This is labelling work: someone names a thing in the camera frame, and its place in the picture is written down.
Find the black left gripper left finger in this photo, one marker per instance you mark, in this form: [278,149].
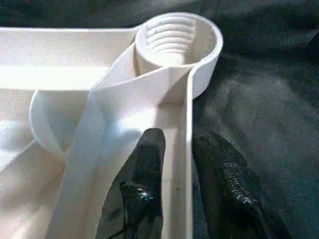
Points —
[139,186]

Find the white plastic table top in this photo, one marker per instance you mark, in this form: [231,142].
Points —
[87,74]

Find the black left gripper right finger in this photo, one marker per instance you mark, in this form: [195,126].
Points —
[229,186]

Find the black work mat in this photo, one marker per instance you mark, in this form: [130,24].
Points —
[261,99]

